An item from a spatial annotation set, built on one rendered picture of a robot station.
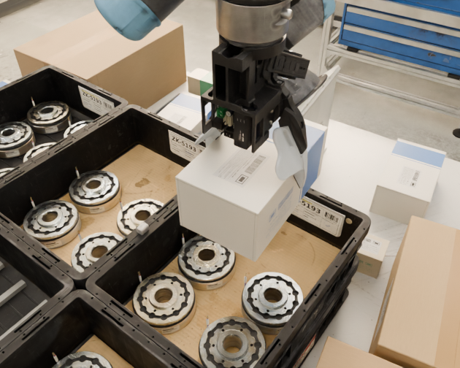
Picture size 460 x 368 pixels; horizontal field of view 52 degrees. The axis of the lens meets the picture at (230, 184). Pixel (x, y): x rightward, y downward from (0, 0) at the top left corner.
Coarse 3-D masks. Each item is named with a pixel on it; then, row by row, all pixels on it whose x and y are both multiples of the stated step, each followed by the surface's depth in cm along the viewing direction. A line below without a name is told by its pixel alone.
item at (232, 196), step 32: (320, 128) 66; (224, 160) 61; (256, 160) 61; (320, 160) 69; (192, 192) 59; (224, 192) 57; (256, 192) 57; (288, 192) 61; (192, 224) 63; (224, 224) 59; (256, 224) 55; (256, 256) 60
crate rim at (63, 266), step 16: (144, 112) 105; (96, 128) 101; (176, 128) 101; (64, 144) 97; (48, 160) 93; (16, 176) 90; (160, 208) 83; (32, 240) 78; (128, 240) 78; (48, 256) 75; (112, 256) 75; (64, 272) 73; (80, 272) 73; (80, 288) 74
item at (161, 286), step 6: (156, 288) 78; (162, 288) 79; (168, 288) 78; (174, 288) 78; (150, 294) 77; (174, 294) 77; (150, 300) 77; (174, 300) 77; (156, 306) 76; (162, 306) 76; (168, 306) 76
